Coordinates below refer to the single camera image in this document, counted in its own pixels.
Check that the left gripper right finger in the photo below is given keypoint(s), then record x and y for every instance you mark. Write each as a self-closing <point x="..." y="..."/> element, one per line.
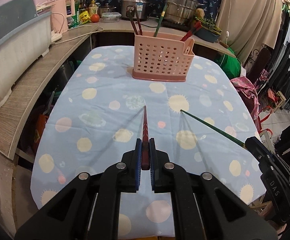
<point x="202" y="207"/>

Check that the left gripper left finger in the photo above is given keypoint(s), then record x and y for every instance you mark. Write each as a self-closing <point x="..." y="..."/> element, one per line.
<point x="88" y="206"/>

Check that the green chopstick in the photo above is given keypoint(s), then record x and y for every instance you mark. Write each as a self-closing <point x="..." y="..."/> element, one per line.
<point x="228" y="136"/>
<point x="160" y="20"/>

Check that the maroon chopstick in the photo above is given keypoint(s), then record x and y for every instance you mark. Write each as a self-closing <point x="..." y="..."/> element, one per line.
<point x="138" y="21"/>
<point x="145" y="165"/>
<point x="132" y="22"/>
<point x="190" y="33"/>

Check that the red chopstick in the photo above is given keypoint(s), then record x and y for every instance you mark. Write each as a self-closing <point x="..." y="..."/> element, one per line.
<point x="198" y="23"/>

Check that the pink floral garment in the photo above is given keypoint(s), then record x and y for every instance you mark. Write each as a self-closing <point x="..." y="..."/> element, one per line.
<point x="248" y="94"/>

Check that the green bag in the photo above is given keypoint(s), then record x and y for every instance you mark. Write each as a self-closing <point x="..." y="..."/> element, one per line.
<point x="231" y="66"/>

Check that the wooden counter shelf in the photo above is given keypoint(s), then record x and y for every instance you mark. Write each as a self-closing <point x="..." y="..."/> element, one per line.
<point x="27" y="89"/>

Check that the pink perforated utensil basket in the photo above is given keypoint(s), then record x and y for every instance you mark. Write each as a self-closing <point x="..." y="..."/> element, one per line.
<point x="164" y="57"/>

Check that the blue bowl with vegetables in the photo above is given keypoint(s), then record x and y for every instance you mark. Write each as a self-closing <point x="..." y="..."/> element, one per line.
<point x="209" y="31"/>

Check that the beige curtain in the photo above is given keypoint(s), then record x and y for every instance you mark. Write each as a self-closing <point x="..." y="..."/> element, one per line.
<point x="249" y="24"/>

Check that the white plastic storage bin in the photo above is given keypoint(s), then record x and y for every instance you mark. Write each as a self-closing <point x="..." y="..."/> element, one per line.
<point x="24" y="36"/>

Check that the green canister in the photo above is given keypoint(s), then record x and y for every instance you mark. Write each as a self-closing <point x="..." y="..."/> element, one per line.
<point x="73" y="21"/>

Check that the red tomato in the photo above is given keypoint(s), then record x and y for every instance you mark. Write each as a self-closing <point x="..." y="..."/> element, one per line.
<point x="94" y="18"/>

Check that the yellow snack packet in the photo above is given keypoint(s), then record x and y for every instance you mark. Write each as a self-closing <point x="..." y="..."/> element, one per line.
<point x="84" y="18"/>

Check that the clear food container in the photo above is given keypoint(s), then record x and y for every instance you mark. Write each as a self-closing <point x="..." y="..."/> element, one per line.
<point x="111" y="17"/>

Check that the stainless steel steamer pot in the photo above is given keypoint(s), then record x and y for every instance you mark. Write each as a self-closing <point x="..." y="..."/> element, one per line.
<point x="180" y="11"/>

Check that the yellow oil bottle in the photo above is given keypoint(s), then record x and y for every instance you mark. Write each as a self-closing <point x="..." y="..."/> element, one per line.
<point x="93" y="8"/>

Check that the small lidded pot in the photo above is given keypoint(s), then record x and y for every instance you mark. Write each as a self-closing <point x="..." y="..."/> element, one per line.
<point x="106" y="8"/>

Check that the pink electric kettle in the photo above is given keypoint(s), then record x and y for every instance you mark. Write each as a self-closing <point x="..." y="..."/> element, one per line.
<point x="61" y="11"/>

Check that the stainless steel rice cooker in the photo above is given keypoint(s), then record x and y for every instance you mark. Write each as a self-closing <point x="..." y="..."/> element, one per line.
<point x="139" y="6"/>

